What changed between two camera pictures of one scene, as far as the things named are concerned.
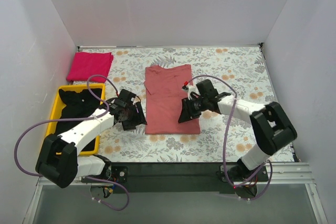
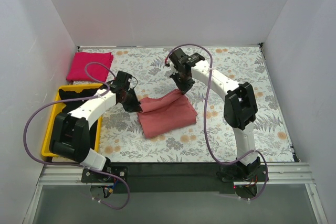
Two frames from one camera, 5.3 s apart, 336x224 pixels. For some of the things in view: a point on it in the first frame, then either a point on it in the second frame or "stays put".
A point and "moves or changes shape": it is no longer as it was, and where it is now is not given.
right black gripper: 189,108 → 182,79
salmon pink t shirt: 163,105 moves or changes shape
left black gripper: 133,116 → 130,98
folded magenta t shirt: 86,64 stays put
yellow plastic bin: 55,113 stays put
